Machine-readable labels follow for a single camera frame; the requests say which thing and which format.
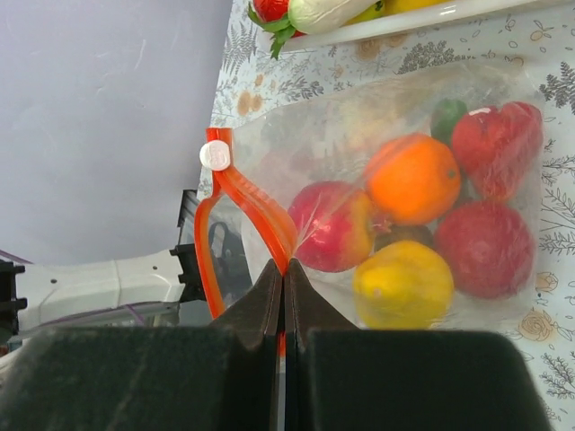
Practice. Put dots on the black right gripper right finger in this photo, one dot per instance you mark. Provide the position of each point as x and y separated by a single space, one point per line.
340 377

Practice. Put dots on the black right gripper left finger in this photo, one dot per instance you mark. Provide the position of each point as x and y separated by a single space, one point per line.
222 376

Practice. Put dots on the yellow toy peach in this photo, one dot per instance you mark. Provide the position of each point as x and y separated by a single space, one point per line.
405 285

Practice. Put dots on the red yellow toy mango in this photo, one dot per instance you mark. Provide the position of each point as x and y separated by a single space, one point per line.
337 224

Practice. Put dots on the brown yellow toy fruit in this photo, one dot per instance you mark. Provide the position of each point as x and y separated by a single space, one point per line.
416 233

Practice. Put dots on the clear zip top bag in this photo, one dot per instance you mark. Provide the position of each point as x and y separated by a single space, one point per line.
258 169

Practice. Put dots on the red toy pomegranate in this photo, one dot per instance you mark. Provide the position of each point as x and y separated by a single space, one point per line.
488 247

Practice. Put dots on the orange toy orange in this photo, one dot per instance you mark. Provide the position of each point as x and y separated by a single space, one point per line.
414 179

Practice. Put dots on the red toy apple back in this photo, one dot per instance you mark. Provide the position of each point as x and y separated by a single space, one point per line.
496 147

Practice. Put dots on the green toy cucumber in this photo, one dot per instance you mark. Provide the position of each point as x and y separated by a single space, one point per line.
444 117

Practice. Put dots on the red toy strawberry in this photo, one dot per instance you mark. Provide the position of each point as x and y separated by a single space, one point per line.
272 17

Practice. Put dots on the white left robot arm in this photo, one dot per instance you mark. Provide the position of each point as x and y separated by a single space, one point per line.
35 296

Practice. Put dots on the white toy radish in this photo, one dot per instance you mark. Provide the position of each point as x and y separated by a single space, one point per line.
319 16

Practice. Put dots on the yellow toy banana bunch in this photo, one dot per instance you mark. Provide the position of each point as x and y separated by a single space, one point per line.
391 7

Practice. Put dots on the white plastic fruit basket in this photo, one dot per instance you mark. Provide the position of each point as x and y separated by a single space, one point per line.
430 17

